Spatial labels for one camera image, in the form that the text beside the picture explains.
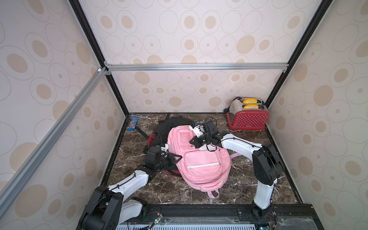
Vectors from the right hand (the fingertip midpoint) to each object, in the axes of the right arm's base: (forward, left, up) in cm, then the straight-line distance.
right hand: (189, 144), depth 89 cm
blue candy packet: (+23, +45, -8) cm, 51 cm away
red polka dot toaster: (+22, -39, +6) cm, 45 cm away
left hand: (-11, +2, +2) cm, 11 cm away
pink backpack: (-14, -11, -4) cm, 18 cm away
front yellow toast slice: (+26, -41, +9) cm, 50 cm away
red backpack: (+7, +28, -5) cm, 29 cm away
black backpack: (+12, +20, -3) cm, 23 cm away
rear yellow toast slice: (+31, -41, +9) cm, 53 cm away
